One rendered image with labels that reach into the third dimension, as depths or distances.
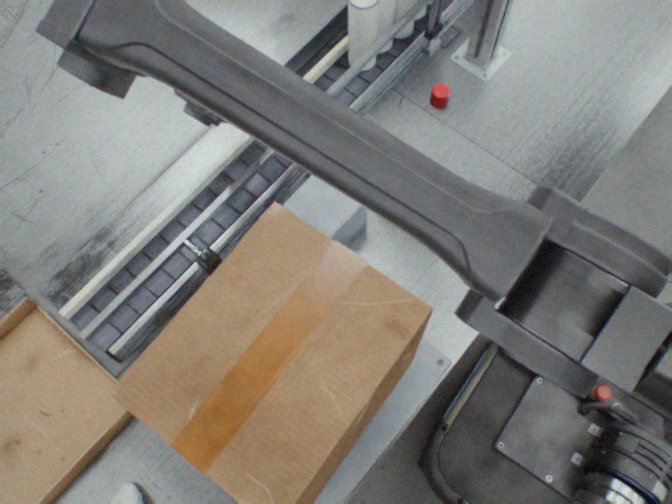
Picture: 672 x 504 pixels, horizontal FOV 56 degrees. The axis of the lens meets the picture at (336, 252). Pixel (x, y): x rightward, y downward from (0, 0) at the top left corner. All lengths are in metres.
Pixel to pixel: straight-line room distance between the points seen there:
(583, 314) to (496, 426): 1.24
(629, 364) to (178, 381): 0.50
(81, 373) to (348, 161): 0.79
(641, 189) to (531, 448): 1.02
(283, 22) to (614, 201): 1.32
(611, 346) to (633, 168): 1.93
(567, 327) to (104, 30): 0.33
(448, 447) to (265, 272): 0.95
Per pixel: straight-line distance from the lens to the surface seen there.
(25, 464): 1.11
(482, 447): 1.62
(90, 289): 1.04
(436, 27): 1.21
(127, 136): 1.26
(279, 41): 1.27
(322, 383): 0.72
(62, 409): 1.10
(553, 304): 0.40
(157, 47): 0.41
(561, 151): 1.23
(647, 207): 2.26
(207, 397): 0.73
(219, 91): 0.40
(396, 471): 1.83
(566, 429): 1.66
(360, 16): 1.11
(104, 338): 1.05
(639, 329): 0.40
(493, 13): 1.20
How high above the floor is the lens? 1.82
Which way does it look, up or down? 67 degrees down
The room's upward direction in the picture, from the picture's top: 3 degrees counter-clockwise
